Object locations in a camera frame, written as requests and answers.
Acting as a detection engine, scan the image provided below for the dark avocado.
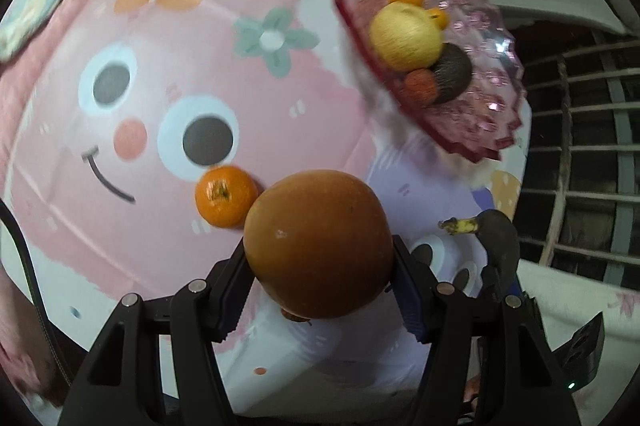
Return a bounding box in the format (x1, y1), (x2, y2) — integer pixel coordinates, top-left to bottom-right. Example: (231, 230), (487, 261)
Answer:
(432, 43), (473, 102)

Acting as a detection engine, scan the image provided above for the small yellowish tangerine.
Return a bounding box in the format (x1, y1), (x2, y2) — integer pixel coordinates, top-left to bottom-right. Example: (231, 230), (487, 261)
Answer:
(425, 7), (450, 30)

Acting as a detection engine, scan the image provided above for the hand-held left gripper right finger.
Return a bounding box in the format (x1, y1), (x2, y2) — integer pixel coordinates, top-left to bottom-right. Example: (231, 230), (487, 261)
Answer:
(387, 235), (583, 426)

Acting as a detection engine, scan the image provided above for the pink blanket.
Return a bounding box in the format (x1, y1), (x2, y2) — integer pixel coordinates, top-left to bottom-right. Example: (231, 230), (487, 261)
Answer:
(0, 0), (201, 227)

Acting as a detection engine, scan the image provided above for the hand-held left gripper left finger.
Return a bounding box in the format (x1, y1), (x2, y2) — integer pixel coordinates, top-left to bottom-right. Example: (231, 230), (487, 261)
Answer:
(57, 238), (258, 426)

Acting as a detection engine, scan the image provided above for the yellow pear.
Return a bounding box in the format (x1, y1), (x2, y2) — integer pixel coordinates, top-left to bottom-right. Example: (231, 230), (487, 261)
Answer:
(370, 2), (443, 71)

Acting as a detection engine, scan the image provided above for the blackened banana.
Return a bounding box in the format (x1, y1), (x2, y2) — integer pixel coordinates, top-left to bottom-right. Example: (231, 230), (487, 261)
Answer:
(438, 211), (521, 294)

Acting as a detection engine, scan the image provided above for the metal window grille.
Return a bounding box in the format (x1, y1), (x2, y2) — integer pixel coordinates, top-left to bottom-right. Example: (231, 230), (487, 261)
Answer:
(510, 20), (640, 291)

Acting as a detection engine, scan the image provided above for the pink plastic bowl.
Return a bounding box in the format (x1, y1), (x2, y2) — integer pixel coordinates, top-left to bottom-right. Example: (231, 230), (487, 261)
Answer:
(327, 0), (532, 163)

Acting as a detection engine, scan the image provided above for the red apple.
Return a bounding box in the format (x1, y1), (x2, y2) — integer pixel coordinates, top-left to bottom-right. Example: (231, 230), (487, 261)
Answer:
(243, 170), (396, 320)

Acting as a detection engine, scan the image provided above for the black cable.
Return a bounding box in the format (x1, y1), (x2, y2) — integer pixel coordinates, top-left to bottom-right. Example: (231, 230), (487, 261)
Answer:
(0, 201), (76, 407)

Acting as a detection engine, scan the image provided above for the red lychee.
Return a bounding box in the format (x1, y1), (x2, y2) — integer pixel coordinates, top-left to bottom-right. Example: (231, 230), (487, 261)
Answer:
(403, 70), (441, 103)

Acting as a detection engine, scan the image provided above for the cartoon printed tablecloth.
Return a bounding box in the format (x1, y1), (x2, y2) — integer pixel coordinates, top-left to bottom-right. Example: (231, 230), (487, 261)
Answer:
(10, 0), (532, 417)

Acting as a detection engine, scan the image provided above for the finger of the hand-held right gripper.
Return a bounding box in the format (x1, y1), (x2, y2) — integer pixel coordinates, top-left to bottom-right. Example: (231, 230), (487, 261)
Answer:
(481, 264), (502, 303)

